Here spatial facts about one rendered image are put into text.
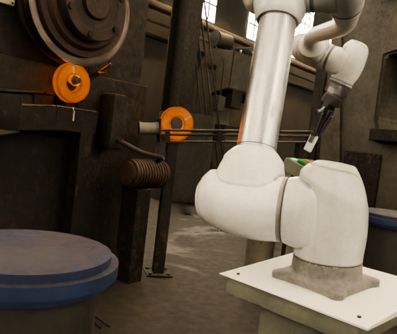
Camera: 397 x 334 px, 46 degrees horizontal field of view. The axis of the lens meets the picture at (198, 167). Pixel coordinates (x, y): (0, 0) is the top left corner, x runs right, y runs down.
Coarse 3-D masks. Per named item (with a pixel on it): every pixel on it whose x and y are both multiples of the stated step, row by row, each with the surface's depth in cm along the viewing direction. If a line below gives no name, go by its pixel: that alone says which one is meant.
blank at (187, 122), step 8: (168, 112) 210; (176, 112) 211; (184, 112) 212; (168, 120) 210; (184, 120) 213; (192, 120) 214; (168, 128) 211; (184, 128) 213; (192, 128) 214; (176, 136) 212; (184, 136) 213
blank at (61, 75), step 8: (64, 64) 180; (72, 64) 181; (56, 72) 178; (64, 72) 179; (72, 72) 182; (80, 72) 185; (56, 80) 177; (64, 80) 180; (88, 80) 188; (56, 88) 178; (64, 88) 180; (80, 88) 186; (88, 88) 189; (64, 96) 181; (72, 96) 183; (80, 96) 186
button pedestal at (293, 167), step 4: (284, 160) 186; (288, 160) 185; (292, 160) 184; (296, 160) 186; (284, 164) 186; (288, 164) 185; (292, 164) 184; (296, 164) 182; (300, 164) 183; (284, 168) 186; (288, 168) 185; (292, 168) 184; (296, 168) 182; (300, 168) 181; (288, 172) 185; (292, 172) 183; (296, 172) 182; (288, 248) 192; (292, 248) 190; (288, 252) 191; (292, 252) 190
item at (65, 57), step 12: (24, 0) 167; (36, 0) 165; (24, 12) 168; (36, 12) 166; (36, 24) 166; (36, 36) 172; (48, 36) 171; (48, 48) 172; (60, 48) 175; (72, 60) 180; (84, 60) 184; (96, 60) 188
